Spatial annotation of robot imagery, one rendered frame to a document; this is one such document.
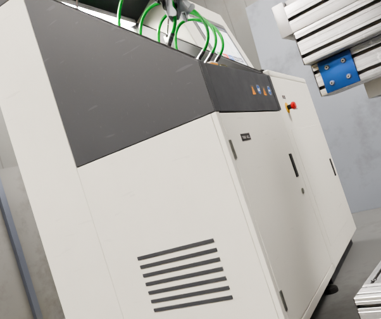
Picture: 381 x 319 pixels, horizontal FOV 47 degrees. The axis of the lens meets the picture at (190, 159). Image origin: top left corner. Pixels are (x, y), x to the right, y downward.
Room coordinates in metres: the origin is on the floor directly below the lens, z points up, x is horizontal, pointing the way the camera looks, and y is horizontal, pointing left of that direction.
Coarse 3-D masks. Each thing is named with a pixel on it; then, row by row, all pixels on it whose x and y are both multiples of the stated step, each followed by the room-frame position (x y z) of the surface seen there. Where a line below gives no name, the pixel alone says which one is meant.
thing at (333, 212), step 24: (144, 24) 2.14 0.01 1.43; (192, 24) 2.14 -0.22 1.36; (240, 48) 2.64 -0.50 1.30; (288, 96) 2.06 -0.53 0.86; (288, 120) 1.94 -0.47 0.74; (312, 120) 2.35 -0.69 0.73; (312, 144) 2.18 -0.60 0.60; (312, 168) 2.04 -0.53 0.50; (312, 192) 1.93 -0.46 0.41; (336, 192) 2.33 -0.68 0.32; (336, 216) 2.17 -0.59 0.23; (336, 240) 2.04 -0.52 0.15; (336, 264) 1.92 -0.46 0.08
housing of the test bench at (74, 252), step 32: (0, 0) 1.60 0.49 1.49; (0, 32) 1.63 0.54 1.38; (32, 32) 1.55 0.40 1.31; (0, 64) 1.65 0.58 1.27; (32, 64) 1.58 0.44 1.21; (0, 96) 1.67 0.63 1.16; (32, 96) 1.60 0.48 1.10; (32, 128) 1.62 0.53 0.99; (64, 128) 1.55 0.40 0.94; (32, 160) 1.64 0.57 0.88; (64, 160) 1.57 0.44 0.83; (32, 192) 1.67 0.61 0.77; (64, 192) 1.59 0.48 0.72; (64, 224) 1.62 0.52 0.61; (64, 256) 1.64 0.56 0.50; (96, 256) 1.57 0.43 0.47; (64, 288) 1.66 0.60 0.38; (96, 288) 1.59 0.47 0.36
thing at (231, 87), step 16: (208, 64) 1.33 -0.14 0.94; (224, 80) 1.41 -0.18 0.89; (240, 80) 1.55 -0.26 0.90; (256, 80) 1.71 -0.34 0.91; (224, 96) 1.37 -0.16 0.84; (240, 96) 1.50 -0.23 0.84; (256, 96) 1.65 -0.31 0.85; (272, 96) 1.83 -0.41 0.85; (224, 112) 1.36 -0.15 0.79; (240, 112) 1.50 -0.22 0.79
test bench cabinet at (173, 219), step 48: (144, 144) 1.41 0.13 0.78; (192, 144) 1.33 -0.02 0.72; (96, 192) 1.53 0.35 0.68; (144, 192) 1.43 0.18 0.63; (192, 192) 1.35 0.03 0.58; (240, 192) 1.28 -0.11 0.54; (144, 240) 1.46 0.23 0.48; (192, 240) 1.38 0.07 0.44; (240, 240) 1.30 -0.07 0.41; (144, 288) 1.49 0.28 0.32; (192, 288) 1.40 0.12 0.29; (240, 288) 1.33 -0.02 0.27; (336, 288) 1.82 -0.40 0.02
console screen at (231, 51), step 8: (192, 16) 2.19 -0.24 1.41; (200, 24) 2.22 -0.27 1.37; (216, 24) 2.48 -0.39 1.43; (200, 32) 2.16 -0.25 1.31; (224, 32) 2.51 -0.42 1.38; (224, 40) 2.42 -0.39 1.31; (216, 48) 2.22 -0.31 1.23; (224, 48) 2.33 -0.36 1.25; (232, 48) 2.47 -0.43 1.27; (232, 56) 2.38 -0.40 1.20; (240, 56) 2.51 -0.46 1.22
